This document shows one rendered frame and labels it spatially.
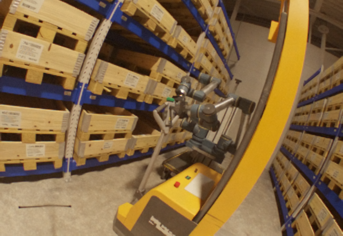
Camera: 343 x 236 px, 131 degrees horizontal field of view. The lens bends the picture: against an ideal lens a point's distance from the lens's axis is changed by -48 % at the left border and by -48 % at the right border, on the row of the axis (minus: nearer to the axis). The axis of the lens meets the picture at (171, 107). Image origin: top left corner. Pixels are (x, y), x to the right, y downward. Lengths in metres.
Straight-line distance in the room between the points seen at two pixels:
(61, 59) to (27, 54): 0.31
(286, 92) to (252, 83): 6.06
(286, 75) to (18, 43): 1.72
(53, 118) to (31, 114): 0.23
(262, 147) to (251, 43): 6.95
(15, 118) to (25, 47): 0.58
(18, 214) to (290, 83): 2.31
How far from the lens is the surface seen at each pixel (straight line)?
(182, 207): 0.98
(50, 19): 1.36
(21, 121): 1.50
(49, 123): 1.54
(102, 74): 1.57
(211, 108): 1.13
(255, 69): 7.06
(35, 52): 1.34
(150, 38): 1.97
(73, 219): 1.78
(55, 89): 1.50
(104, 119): 1.78
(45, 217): 1.78
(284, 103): 0.83
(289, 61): 0.89
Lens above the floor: 1.51
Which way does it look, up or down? 7 degrees down
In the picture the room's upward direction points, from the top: 22 degrees clockwise
